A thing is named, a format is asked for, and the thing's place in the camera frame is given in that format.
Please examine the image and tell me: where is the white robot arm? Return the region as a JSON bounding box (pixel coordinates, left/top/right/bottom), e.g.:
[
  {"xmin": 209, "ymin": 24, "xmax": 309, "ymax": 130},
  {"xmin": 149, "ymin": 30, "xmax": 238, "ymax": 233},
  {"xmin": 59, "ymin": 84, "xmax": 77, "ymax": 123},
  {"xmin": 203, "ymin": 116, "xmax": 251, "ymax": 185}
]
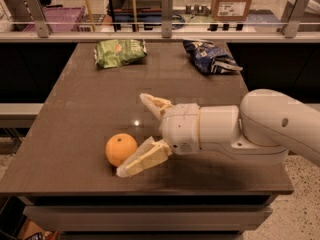
[{"xmin": 116, "ymin": 89, "xmax": 320, "ymax": 178}]

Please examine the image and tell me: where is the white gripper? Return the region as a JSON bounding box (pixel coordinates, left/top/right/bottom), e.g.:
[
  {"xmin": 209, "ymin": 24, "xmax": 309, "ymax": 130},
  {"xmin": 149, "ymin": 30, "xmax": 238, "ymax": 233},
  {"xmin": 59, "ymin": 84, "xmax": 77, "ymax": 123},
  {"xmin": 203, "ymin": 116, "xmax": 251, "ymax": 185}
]
[{"xmin": 116, "ymin": 93, "xmax": 200, "ymax": 178}]

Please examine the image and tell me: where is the cardboard box with label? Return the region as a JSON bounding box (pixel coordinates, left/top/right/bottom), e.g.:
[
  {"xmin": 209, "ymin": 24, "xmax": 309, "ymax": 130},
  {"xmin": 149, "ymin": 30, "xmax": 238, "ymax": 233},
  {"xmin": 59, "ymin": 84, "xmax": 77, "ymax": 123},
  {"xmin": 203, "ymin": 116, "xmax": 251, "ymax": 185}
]
[{"xmin": 211, "ymin": 0, "xmax": 252, "ymax": 21}]

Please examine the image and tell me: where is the grey metal rail post middle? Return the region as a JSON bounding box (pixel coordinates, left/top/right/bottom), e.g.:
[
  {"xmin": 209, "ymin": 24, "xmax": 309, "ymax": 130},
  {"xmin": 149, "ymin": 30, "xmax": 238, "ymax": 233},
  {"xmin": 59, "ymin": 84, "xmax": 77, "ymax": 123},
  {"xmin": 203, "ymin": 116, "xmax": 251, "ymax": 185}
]
[{"xmin": 161, "ymin": 0, "xmax": 173, "ymax": 38}]

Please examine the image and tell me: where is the grey metal rail post right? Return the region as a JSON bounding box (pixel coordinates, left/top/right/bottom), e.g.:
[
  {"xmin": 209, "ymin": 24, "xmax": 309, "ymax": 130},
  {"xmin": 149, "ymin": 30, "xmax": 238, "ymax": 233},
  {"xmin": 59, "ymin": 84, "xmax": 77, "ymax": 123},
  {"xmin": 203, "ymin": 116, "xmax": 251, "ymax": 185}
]
[{"xmin": 281, "ymin": 0, "xmax": 313, "ymax": 38}]

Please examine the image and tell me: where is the grey metal rail post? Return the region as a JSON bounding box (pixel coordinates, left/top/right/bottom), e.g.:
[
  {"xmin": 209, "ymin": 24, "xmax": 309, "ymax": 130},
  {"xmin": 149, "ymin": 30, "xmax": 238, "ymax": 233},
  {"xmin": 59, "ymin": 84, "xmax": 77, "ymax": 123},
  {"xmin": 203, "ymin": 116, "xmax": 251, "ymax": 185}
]
[
  {"xmin": 281, "ymin": 0, "xmax": 313, "ymax": 38},
  {"xmin": 161, "ymin": 0, "xmax": 173, "ymax": 38},
  {"xmin": 25, "ymin": 0, "xmax": 51, "ymax": 38}
]

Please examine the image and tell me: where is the purple plastic crate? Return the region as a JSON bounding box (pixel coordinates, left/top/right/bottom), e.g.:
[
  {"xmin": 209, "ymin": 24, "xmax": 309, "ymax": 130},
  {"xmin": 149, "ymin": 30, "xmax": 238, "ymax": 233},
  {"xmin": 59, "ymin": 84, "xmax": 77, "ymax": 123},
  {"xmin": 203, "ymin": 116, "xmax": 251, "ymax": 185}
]
[{"xmin": 22, "ymin": 5, "xmax": 86, "ymax": 33}]

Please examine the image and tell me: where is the grey metal rail post left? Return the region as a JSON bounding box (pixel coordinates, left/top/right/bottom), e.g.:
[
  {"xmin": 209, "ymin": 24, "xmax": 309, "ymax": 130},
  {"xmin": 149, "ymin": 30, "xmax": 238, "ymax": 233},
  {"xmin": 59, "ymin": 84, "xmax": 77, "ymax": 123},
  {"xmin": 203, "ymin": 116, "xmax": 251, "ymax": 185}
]
[{"xmin": 25, "ymin": 0, "xmax": 51, "ymax": 38}]

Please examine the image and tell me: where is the yellow broom handle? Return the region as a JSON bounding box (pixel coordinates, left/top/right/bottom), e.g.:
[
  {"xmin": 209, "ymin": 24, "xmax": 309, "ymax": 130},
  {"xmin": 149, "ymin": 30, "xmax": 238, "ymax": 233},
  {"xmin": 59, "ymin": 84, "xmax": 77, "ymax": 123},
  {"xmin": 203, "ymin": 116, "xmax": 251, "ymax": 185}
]
[{"xmin": 84, "ymin": 0, "xmax": 96, "ymax": 32}]

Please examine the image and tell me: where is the green jalapeno chip bag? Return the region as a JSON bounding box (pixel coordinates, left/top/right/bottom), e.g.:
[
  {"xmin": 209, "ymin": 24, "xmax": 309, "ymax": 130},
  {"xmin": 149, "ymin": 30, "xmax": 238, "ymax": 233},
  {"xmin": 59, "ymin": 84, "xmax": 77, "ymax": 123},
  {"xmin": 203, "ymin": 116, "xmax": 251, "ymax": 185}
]
[{"xmin": 94, "ymin": 39, "xmax": 147, "ymax": 69}]

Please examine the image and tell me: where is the orange fruit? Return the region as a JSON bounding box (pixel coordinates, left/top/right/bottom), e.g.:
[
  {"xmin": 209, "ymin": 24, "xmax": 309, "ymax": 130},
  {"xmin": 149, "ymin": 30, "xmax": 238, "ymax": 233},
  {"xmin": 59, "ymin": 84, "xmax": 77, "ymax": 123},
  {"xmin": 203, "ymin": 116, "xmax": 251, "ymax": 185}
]
[{"xmin": 105, "ymin": 133, "xmax": 138, "ymax": 167}]

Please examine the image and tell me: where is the blue chip bag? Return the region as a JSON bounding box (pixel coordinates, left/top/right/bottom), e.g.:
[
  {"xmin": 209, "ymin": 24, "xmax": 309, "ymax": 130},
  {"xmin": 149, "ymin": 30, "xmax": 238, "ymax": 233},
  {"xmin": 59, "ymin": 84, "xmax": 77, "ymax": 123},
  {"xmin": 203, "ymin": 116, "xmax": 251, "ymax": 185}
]
[{"xmin": 183, "ymin": 40, "xmax": 242, "ymax": 75}]

